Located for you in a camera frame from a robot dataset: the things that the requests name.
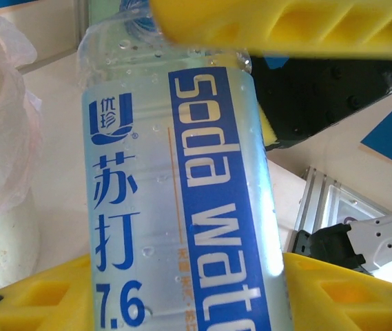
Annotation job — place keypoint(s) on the clear pinkish bin liner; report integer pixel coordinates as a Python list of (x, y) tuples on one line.
[(6, 103)]

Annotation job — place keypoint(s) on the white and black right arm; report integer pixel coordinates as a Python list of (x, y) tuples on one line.
[(381, 238)]

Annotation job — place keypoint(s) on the wide aluminium base rail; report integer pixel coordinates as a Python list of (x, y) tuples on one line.
[(314, 200)]

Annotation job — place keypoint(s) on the blue cap soda water bottle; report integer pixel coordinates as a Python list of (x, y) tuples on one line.
[(182, 193)]

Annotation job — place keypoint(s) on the aluminium frame post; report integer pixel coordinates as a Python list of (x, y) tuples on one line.
[(82, 17)]

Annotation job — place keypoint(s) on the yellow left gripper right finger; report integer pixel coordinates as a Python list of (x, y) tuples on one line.
[(347, 300)]

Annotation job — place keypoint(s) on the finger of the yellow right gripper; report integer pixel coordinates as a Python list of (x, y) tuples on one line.
[(250, 24), (270, 132)]

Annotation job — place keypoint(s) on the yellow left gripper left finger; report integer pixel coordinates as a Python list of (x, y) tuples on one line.
[(33, 303)]

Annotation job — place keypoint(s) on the white plastic bin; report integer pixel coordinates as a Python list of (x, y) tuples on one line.
[(6, 248)]

